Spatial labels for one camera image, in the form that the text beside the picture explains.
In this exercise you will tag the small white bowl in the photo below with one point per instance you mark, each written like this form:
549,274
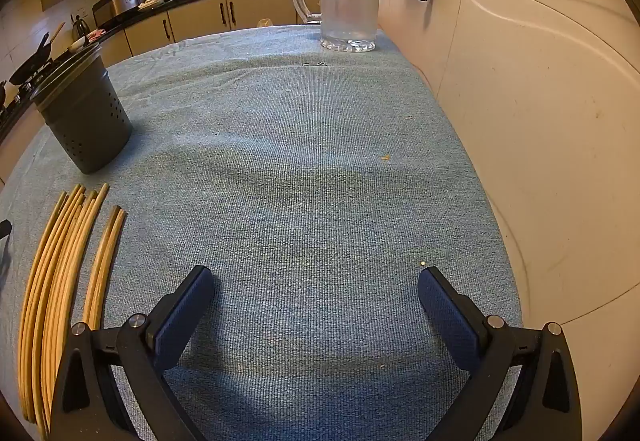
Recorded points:
77,44

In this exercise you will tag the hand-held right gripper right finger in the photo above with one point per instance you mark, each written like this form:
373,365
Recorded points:
447,316

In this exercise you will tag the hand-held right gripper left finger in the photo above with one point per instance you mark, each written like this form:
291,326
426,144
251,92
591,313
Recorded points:
182,316

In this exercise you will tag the black wok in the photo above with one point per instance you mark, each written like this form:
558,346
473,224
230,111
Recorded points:
30,63

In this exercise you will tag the blue-grey tablecloth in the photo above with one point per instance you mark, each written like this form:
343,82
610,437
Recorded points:
300,171

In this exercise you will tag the pile of wooden chopsticks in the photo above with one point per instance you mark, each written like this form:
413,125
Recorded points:
52,281

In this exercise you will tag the silver rice cooker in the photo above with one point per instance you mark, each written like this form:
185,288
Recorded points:
117,3

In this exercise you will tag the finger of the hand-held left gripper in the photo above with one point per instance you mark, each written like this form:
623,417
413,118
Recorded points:
4,228

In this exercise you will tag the steel kettle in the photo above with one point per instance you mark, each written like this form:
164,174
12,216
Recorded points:
80,27

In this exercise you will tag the dark grey perforated utensil holder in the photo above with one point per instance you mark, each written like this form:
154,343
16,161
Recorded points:
82,121

